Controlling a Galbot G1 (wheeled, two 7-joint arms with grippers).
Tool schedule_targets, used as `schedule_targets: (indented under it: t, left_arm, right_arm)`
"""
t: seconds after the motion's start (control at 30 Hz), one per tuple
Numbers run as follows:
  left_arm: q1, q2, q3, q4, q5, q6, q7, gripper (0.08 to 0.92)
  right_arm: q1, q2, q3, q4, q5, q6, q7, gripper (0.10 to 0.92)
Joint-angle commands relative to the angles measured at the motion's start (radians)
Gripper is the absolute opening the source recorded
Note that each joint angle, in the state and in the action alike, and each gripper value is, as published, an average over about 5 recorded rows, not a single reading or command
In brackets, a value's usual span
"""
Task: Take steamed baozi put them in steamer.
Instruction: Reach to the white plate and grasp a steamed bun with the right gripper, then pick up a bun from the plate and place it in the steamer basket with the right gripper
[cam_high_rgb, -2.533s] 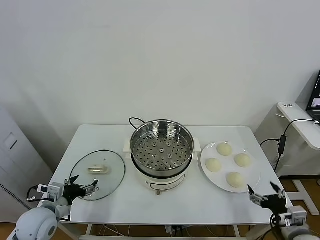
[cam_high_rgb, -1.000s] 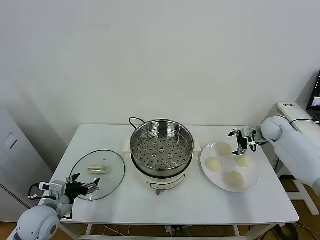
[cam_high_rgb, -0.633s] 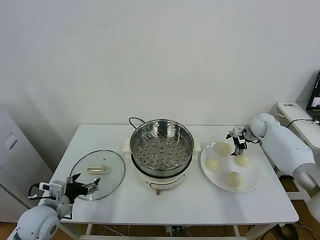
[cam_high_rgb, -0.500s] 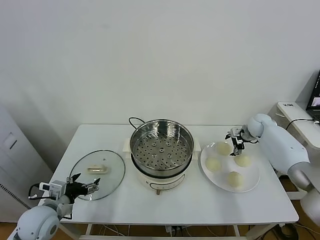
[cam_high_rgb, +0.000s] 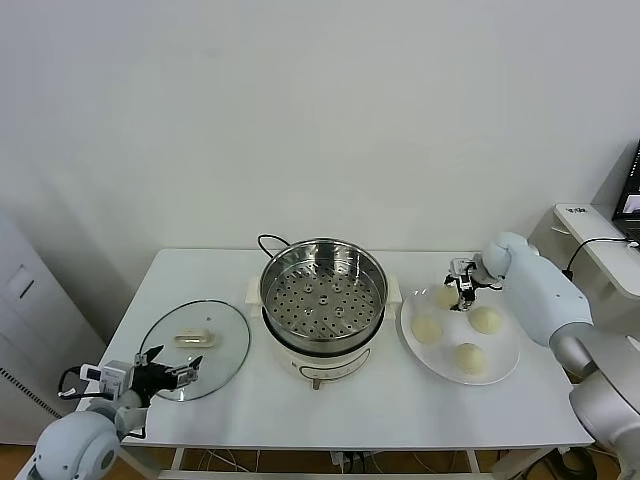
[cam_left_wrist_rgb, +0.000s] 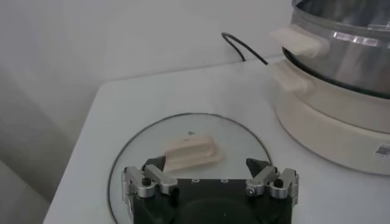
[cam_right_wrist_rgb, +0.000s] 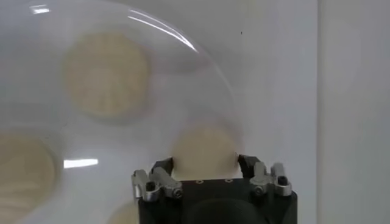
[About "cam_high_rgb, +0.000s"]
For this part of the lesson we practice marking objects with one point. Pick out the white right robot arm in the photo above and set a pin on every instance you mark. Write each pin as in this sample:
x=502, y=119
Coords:
x=540, y=290

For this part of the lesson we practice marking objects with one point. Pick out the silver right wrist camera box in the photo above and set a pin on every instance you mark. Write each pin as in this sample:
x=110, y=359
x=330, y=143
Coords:
x=460, y=264

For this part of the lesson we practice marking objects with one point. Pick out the white cabinet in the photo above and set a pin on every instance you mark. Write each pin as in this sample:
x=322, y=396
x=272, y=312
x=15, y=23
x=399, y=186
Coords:
x=30, y=310

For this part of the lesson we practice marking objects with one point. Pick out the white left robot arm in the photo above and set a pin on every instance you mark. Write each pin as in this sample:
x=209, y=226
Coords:
x=75, y=440

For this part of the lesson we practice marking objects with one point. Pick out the cream electric cooker base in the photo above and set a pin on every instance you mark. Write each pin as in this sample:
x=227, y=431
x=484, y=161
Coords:
x=325, y=367

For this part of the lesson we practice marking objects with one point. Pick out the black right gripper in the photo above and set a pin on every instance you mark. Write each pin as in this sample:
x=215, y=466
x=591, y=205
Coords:
x=480, y=281

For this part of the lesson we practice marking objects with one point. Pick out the stainless steel steamer basket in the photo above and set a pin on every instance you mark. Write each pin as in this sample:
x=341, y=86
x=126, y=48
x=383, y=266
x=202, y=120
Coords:
x=320, y=300

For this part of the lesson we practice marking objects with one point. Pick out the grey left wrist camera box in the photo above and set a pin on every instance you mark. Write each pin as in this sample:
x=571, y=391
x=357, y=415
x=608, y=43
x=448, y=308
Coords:
x=115, y=377

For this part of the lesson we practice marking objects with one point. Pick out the white metal table frame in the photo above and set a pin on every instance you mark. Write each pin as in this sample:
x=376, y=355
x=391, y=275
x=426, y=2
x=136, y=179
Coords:
x=175, y=457

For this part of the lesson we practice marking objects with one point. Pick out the white round plate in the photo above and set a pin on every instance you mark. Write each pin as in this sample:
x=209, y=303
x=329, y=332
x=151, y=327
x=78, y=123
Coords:
x=440, y=360

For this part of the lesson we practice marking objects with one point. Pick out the black power adapter brick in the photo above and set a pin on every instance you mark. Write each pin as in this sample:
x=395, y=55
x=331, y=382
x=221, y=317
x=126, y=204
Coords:
x=568, y=274

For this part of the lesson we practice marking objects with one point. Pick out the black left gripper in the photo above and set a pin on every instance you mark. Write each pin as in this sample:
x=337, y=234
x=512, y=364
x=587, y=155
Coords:
x=150, y=378

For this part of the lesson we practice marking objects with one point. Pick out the white steamed baozi bun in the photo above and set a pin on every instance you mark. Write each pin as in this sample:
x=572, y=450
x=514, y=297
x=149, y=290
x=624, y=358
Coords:
x=486, y=320
x=470, y=359
x=441, y=298
x=426, y=329

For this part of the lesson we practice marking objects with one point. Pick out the black laptop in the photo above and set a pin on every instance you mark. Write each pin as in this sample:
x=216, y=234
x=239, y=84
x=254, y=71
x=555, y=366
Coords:
x=630, y=200

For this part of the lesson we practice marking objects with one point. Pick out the white side desk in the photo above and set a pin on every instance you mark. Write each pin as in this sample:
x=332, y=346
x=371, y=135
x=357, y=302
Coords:
x=600, y=255

